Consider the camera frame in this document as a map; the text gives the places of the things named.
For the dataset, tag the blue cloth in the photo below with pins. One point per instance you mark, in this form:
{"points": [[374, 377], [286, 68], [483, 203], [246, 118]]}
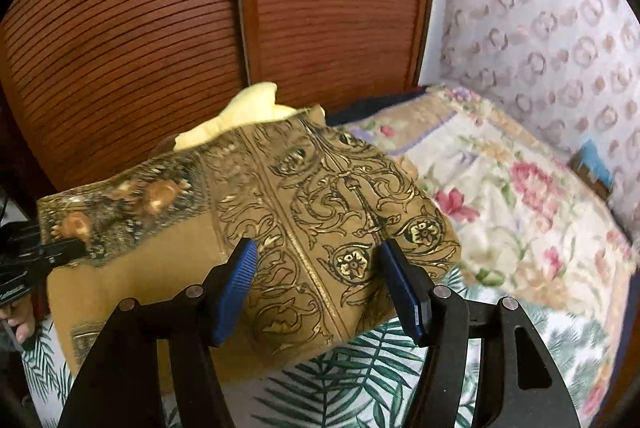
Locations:
{"points": [[600, 158]]}

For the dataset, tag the small cardboard box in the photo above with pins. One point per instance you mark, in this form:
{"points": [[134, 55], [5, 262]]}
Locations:
{"points": [[582, 173]]}

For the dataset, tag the yellow plush toy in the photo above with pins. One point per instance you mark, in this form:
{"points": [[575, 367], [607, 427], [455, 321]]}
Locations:
{"points": [[250, 108]]}

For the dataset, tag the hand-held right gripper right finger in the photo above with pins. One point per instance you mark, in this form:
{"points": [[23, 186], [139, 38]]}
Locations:
{"points": [[405, 293]]}

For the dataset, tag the leaf print bed sheet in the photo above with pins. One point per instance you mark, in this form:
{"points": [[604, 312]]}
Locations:
{"points": [[325, 388]]}

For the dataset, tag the floral quilt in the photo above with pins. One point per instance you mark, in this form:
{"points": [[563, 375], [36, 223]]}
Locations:
{"points": [[500, 188]]}

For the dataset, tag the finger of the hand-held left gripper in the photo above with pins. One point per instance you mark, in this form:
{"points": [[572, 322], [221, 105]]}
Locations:
{"points": [[60, 253]]}

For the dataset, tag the dark blue mattress cover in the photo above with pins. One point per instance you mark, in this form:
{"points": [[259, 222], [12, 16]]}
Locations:
{"points": [[370, 105]]}

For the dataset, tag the golden brown patterned blanket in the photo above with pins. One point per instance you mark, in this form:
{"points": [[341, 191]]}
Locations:
{"points": [[150, 258]]}

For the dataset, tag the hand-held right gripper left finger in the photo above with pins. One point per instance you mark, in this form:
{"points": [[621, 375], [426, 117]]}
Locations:
{"points": [[235, 293]]}

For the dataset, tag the circle pattern curtain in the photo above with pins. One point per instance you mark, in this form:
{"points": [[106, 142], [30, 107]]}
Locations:
{"points": [[540, 8]]}

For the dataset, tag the person's left hand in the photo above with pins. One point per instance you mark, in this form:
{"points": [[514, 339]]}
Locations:
{"points": [[20, 325]]}

